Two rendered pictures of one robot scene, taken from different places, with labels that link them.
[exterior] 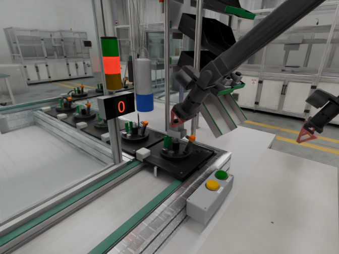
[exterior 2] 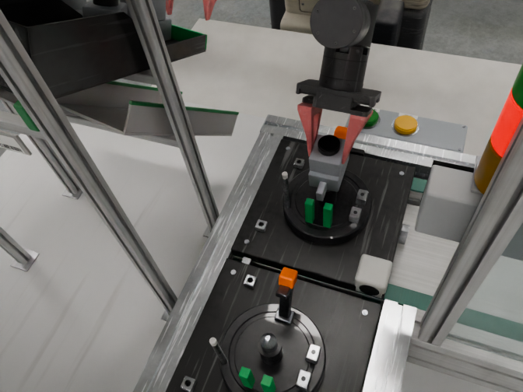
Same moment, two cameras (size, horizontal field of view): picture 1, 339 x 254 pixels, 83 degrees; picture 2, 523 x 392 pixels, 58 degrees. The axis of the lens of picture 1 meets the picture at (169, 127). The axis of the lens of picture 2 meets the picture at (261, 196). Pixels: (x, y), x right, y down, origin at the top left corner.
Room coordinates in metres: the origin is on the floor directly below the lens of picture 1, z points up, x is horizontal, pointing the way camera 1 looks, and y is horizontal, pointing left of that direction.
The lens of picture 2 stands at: (0.88, 0.36, 1.61)
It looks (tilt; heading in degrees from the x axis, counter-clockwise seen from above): 54 degrees down; 260
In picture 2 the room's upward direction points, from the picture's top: 10 degrees counter-clockwise
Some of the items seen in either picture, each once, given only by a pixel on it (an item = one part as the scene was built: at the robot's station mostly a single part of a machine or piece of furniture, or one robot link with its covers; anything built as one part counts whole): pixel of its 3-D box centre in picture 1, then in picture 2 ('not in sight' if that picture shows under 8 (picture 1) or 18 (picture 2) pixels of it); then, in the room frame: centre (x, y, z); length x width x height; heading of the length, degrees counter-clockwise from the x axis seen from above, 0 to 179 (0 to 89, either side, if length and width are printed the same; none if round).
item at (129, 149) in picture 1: (134, 129); (270, 348); (0.87, 0.17, 1.01); 0.24 x 0.24 x 0.13; 51
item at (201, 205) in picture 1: (211, 193); (402, 138); (0.51, -0.14, 0.93); 0.21 x 0.07 x 0.06; 141
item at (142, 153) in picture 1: (143, 154); (372, 276); (0.70, 0.11, 0.97); 0.05 x 0.05 x 0.04; 51
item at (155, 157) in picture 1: (175, 154); (326, 209); (0.71, -0.03, 0.96); 0.24 x 0.24 x 0.02; 51
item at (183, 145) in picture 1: (175, 150); (326, 203); (0.71, -0.03, 0.98); 0.14 x 0.14 x 0.02
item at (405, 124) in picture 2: (212, 185); (405, 126); (0.51, -0.14, 0.96); 0.04 x 0.04 x 0.02
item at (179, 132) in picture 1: (175, 127); (327, 163); (0.71, -0.02, 1.09); 0.08 x 0.04 x 0.07; 52
